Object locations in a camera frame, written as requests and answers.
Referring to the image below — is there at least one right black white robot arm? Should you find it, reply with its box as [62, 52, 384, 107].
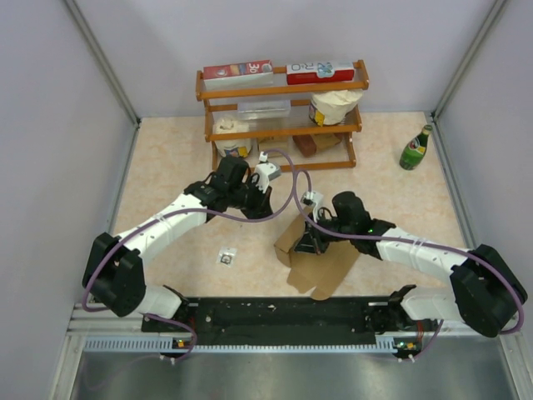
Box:
[295, 191, 528, 338]

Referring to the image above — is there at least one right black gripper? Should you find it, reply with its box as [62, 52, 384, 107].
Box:
[294, 210, 355, 256]

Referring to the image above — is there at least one beige sponge pack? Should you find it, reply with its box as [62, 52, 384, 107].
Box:
[257, 137, 289, 158]

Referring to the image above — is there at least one small plastic bag packet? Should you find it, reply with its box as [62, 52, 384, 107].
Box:
[217, 247, 237, 267]

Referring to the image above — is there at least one red white wrap box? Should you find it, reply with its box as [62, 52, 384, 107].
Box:
[286, 61, 355, 85]

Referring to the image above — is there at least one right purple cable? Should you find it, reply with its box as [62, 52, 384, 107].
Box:
[291, 168, 526, 363]

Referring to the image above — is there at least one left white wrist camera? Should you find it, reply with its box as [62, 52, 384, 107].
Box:
[252, 152, 281, 193]

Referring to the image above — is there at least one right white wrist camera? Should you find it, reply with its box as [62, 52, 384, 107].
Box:
[301, 191, 323, 222]

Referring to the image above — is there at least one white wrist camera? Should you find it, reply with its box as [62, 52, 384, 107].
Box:
[252, 152, 281, 193]
[301, 191, 323, 222]

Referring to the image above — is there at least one red-brown scouring pad pack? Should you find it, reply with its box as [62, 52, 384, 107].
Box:
[292, 133, 342, 158]

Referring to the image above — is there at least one red white foil box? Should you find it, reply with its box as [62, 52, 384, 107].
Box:
[202, 59, 274, 91]

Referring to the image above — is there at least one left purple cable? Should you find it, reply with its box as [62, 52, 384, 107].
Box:
[82, 148, 301, 364]

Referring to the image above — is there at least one toilet paper roll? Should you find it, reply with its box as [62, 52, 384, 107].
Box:
[213, 116, 252, 158]
[309, 89, 364, 127]

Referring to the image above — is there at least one clear plastic container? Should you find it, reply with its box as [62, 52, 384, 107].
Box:
[237, 100, 291, 121]

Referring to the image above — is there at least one grey slotted cable duct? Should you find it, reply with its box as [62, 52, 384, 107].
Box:
[84, 332, 421, 354]

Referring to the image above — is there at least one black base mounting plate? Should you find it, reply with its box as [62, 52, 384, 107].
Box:
[141, 296, 441, 346]

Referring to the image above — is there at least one lower toilet paper roll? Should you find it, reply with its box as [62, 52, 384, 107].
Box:
[213, 116, 252, 158]

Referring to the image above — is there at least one brown cardboard box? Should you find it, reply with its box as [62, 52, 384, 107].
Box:
[274, 215, 360, 301]

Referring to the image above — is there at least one purple cable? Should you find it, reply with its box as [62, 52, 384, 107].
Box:
[82, 148, 301, 364]
[291, 168, 526, 363]

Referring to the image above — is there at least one upper toilet paper roll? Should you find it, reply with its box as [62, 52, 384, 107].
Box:
[309, 89, 364, 127]

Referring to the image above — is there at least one orange wooden shelf rack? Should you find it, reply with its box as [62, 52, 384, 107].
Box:
[196, 59, 371, 178]

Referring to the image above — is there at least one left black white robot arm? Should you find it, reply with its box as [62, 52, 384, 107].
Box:
[82, 155, 281, 331]

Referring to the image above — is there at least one aluminium frame rail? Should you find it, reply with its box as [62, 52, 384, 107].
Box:
[67, 304, 480, 337]

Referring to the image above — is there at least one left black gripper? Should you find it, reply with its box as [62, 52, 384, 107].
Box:
[227, 177, 273, 223]

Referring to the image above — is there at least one green glass bottle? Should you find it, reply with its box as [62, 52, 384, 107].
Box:
[399, 124, 433, 171]

